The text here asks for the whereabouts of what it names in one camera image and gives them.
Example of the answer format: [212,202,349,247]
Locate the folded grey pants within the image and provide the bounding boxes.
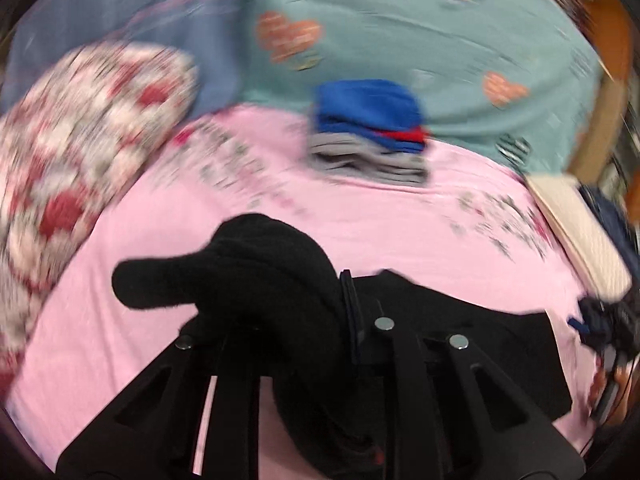
[306,132,431,188]

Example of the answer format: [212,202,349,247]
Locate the wooden bed frame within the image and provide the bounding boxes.
[567,0,637,187]

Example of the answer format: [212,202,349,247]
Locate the black pants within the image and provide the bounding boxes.
[112,212,573,480]

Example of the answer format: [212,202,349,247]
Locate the cream textured pillow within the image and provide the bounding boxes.
[524,172,633,301]

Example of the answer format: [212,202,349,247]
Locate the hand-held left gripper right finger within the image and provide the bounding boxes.
[339,270,586,480]

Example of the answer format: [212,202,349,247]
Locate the red floral pillow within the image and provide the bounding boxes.
[0,42,198,396]

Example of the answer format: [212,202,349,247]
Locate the folded blue pants red trim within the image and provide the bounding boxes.
[312,79,432,155]

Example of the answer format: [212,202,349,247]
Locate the teal heart-print pillow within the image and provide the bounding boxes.
[240,0,603,176]

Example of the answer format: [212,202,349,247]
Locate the pink floral bed sheet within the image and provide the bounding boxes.
[10,105,601,476]

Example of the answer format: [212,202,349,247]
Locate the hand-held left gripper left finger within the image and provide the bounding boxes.
[55,330,273,480]

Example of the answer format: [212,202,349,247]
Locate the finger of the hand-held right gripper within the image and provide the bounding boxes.
[566,297,608,352]

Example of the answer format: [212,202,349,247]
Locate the blue plaid pillow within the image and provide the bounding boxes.
[7,0,261,123]

